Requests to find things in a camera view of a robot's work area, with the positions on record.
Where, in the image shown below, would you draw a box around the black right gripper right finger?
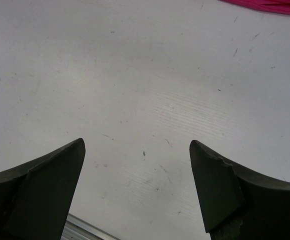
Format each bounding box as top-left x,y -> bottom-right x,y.
189,140 -> 290,240

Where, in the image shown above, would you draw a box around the pink folded trousers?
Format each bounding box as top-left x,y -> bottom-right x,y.
224,0 -> 290,16

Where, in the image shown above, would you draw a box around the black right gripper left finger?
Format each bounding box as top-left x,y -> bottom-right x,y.
0,138 -> 86,240

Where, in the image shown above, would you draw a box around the aluminium table frame rail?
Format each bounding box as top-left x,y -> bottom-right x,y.
61,213 -> 119,240

